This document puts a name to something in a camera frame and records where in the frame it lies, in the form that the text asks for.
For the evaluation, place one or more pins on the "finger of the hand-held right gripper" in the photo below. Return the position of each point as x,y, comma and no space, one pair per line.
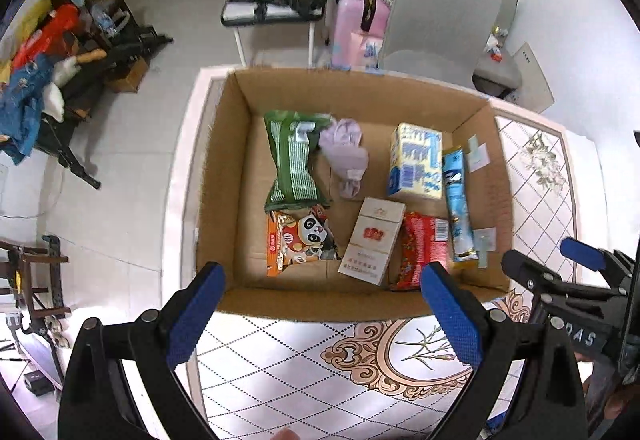
582,250
550,282

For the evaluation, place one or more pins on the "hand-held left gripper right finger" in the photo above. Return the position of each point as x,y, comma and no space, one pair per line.
452,315

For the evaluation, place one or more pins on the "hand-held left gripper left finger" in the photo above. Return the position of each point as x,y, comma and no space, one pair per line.
195,315

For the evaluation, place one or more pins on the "red snack packet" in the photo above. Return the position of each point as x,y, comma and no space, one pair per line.
420,250

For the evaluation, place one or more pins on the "large cardboard box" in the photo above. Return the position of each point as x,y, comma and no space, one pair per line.
235,230

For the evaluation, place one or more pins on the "long light blue packet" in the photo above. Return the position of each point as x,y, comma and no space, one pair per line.
457,205

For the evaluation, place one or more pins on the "white cigarette box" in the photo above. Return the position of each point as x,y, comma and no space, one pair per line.
370,240

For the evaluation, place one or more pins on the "orange panda snack packet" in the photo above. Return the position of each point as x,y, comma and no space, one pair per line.
300,240

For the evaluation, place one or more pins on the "blue yellow tissue pack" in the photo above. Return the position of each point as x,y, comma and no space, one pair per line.
415,162

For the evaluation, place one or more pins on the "green snack packet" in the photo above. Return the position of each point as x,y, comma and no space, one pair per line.
292,160

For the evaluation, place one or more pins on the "purple cloth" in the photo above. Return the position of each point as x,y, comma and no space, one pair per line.
345,155

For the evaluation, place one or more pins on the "dark wooden chair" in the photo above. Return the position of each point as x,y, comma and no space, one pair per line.
35,280

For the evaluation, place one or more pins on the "beige flat board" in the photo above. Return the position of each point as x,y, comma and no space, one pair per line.
532,80

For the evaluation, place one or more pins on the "grey fabric chair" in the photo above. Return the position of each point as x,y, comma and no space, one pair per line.
500,70
440,5

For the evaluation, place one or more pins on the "small brown cardboard box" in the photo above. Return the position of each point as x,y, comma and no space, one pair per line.
127,77

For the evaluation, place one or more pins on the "pile of colourful clothes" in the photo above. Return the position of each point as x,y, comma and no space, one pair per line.
35,70

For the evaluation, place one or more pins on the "pink suitcase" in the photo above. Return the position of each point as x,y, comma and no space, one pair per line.
347,30

